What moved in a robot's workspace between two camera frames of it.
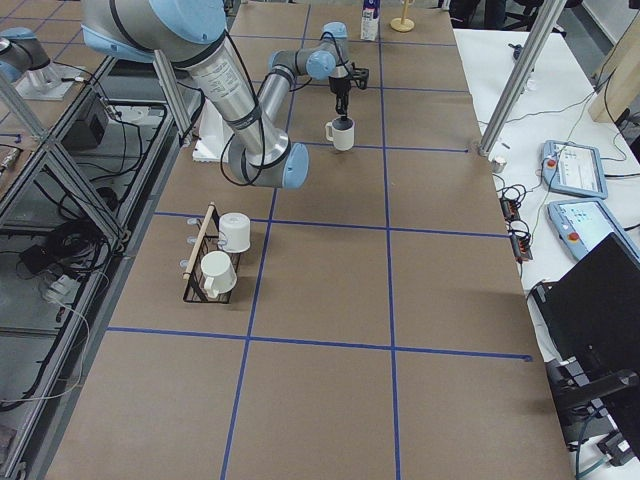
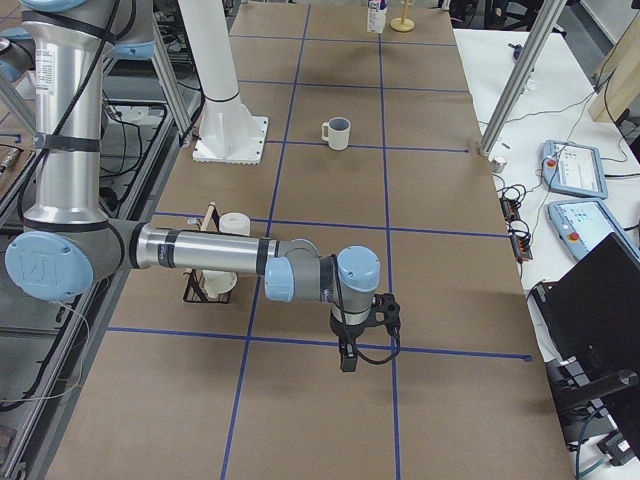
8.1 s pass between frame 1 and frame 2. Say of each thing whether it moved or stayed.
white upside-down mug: stayed
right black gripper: moved
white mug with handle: stayed
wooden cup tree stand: stayed
